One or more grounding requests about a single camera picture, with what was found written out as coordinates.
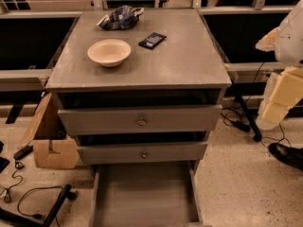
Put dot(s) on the black stand leg left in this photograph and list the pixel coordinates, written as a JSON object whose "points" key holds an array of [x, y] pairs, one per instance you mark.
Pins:
{"points": [[18, 221]]}

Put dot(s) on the grey middle drawer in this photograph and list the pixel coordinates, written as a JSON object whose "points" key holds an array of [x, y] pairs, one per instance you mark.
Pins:
{"points": [[141, 153]]}

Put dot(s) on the white bowl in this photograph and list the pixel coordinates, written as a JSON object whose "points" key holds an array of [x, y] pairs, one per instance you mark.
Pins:
{"points": [[110, 52]]}

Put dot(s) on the blue crumpled chip bag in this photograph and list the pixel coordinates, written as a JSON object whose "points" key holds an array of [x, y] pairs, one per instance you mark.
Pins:
{"points": [[122, 18]]}

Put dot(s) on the black power adapter with cable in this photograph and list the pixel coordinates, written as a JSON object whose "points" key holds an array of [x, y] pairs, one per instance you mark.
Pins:
{"points": [[233, 117]]}

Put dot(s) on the grey top drawer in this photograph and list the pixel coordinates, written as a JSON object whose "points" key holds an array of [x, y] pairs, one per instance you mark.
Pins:
{"points": [[139, 119]]}

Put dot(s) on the black shoe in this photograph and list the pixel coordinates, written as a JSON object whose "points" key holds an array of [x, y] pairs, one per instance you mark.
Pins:
{"points": [[289, 156]]}

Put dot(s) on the grey bottom drawer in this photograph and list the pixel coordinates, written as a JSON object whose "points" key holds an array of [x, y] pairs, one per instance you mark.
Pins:
{"points": [[146, 195]]}

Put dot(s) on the black table leg right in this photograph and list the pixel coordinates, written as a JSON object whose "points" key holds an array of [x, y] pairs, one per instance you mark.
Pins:
{"points": [[252, 123]]}

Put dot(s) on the grey drawer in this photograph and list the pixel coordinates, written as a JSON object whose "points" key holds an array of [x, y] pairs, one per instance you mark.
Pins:
{"points": [[146, 195], [139, 119], [141, 153]]}

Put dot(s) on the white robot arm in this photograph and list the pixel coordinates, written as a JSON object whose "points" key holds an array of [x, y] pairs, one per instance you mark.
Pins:
{"points": [[289, 50]]}

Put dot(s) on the grey drawer cabinet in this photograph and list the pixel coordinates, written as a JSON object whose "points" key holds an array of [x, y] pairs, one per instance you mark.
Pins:
{"points": [[183, 70]]}

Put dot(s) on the cardboard box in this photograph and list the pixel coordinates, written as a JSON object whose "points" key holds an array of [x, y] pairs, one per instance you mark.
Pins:
{"points": [[52, 147]]}

